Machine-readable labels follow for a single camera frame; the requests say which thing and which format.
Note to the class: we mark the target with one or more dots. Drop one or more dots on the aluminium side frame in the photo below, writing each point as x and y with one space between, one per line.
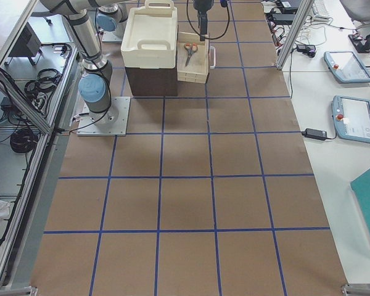
27 139

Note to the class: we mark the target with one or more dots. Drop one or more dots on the grey orange scissors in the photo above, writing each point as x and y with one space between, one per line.
191 48

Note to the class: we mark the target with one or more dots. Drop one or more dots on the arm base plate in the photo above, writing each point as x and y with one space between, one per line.
112 36
114 122

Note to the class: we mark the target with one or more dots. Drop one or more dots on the aluminium frame post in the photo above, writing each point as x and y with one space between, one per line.
297 24

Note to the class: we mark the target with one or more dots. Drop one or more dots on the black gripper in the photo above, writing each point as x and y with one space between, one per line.
201 6

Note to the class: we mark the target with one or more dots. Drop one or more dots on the wooden drawer with white handle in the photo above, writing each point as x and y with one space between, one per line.
197 70

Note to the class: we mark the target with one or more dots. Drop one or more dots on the dark wooden drawer cabinet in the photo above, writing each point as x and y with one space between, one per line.
149 82

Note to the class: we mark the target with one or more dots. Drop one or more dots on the near blue teach pendant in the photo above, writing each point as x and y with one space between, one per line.
351 117

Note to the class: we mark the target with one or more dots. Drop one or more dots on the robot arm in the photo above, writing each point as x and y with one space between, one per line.
112 20
94 85

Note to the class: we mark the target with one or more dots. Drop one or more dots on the blue teach pendant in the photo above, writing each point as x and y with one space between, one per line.
346 67
351 117

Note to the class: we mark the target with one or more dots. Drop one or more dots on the black power adapter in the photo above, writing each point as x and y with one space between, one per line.
315 134

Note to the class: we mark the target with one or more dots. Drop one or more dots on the white plastic bin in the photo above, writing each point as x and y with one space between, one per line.
150 37

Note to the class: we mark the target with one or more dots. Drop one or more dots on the far blue teach pendant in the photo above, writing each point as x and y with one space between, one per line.
346 67

